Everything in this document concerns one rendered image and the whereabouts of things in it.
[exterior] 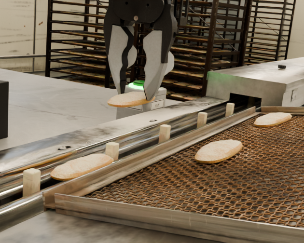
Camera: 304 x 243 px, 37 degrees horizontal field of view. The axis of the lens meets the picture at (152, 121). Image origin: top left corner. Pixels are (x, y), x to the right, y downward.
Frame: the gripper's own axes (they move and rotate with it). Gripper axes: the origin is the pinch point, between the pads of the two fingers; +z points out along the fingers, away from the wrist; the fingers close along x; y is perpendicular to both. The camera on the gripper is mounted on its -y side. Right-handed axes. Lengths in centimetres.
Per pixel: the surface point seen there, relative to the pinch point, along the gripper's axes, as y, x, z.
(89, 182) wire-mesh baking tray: -21.3, -8.4, 4.5
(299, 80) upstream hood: 56, -12, 2
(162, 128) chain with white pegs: 9.5, -0.6, 7.1
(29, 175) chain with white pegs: -18.4, 0.7, 7.0
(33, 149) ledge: -10.7, 7.1, 7.6
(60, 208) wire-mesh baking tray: -26.8, -9.7, 4.5
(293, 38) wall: 707, 104, 5
